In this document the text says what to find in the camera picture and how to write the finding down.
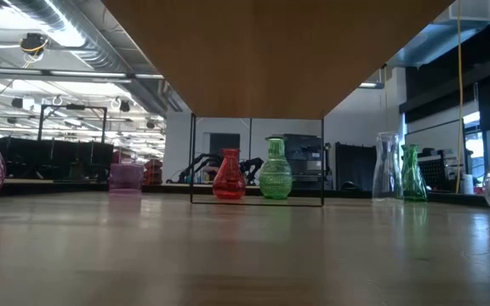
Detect red bulbous glass vase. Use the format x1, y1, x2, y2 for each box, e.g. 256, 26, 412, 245
212, 147, 248, 201

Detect green embossed glass vase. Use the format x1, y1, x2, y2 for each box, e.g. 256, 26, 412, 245
258, 134, 293, 201

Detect pink squat ribbed glass vase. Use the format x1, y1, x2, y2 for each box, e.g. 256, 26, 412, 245
108, 162, 145, 196

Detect clear slim glass vase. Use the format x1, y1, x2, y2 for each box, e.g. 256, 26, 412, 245
371, 131, 404, 201

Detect black equipment cabinet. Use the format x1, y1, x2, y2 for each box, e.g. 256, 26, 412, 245
282, 133, 327, 191

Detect red crate stack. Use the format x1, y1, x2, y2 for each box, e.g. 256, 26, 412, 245
142, 158, 164, 185

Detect light wooden board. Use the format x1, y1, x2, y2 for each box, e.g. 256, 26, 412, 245
102, 0, 457, 208

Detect black fabric panel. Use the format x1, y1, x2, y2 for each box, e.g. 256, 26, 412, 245
334, 142, 377, 191

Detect green faceted slim glass vase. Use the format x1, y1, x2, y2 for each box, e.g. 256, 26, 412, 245
400, 143, 429, 203

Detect long ceiling light fixture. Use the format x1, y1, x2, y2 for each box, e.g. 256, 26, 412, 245
0, 66, 165, 84

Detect black pegboard rack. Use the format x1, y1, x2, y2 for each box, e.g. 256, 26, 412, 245
418, 147, 461, 193

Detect white paper cup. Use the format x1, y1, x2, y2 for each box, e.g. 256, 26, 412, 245
461, 173, 476, 196

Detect silver ceiling air duct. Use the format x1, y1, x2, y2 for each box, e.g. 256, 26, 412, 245
9, 0, 185, 116

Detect black aluminium rig frame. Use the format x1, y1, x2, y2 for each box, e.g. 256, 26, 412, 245
0, 181, 490, 209

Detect black partition wall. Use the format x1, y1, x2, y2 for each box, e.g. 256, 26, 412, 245
0, 136, 115, 180

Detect blue ceiling duct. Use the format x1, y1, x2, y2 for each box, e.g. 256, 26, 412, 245
387, 0, 490, 69

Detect yellow hanging cord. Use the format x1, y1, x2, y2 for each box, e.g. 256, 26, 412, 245
454, 0, 465, 195

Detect black ceiling cable reel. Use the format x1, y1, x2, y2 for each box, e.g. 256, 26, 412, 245
18, 32, 50, 56

